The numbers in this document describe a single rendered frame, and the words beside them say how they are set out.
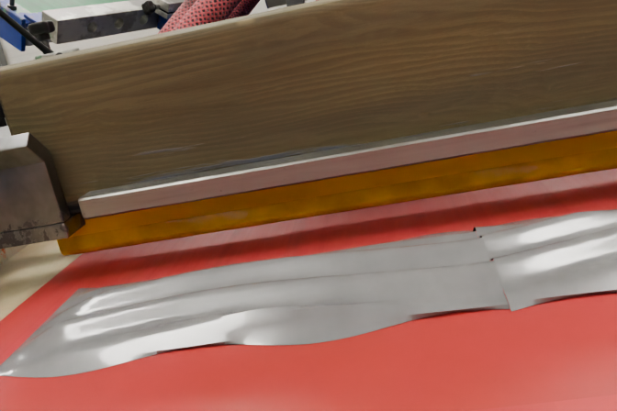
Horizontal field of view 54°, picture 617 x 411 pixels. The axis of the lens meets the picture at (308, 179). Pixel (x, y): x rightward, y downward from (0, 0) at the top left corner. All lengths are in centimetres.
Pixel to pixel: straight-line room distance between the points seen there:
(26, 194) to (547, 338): 23
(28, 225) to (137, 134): 7
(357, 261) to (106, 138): 13
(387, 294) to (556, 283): 5
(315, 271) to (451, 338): 7
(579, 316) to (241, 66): 17
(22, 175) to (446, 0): 20
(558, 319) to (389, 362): 5
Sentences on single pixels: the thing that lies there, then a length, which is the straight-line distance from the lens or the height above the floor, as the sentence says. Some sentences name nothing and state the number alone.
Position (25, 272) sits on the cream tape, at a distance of 36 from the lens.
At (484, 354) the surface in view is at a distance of 18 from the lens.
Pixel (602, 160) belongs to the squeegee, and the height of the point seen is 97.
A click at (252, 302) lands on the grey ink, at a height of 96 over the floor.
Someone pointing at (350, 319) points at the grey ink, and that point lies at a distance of 20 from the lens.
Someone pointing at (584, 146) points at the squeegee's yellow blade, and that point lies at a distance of 30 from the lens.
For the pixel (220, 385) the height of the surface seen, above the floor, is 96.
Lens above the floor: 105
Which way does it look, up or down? 15 degrees down
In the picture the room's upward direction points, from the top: 12 degrees counter-clockwise
